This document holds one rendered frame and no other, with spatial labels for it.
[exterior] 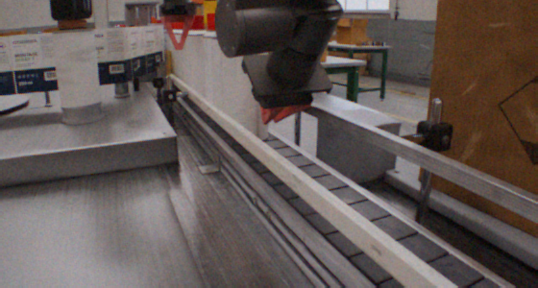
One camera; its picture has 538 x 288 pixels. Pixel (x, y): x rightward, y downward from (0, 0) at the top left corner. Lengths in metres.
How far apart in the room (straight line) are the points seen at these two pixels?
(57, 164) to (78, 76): 0.20
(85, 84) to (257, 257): 0.51
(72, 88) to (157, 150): 0.23
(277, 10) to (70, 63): 0.50
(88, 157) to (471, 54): 0.58
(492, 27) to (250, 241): 0.37
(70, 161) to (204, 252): 0.31
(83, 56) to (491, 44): 0.68
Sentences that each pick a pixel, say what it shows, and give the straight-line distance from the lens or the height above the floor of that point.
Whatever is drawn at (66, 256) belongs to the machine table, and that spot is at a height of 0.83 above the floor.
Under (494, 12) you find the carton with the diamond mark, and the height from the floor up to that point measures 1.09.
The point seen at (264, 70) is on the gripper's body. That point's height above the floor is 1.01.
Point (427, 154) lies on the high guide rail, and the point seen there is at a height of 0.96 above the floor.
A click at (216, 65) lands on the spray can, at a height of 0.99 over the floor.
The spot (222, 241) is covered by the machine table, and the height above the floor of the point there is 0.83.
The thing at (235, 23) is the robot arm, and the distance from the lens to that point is 0.33.
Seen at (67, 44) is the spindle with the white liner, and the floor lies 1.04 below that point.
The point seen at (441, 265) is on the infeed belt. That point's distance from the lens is 0.33.
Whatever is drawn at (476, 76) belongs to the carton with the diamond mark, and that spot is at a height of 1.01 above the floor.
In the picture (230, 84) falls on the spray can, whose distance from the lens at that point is 0.62.
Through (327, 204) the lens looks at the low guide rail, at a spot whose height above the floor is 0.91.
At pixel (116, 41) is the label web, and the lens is 0.99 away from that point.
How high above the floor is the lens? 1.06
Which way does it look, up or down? 18 degrees down
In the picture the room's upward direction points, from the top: straight up
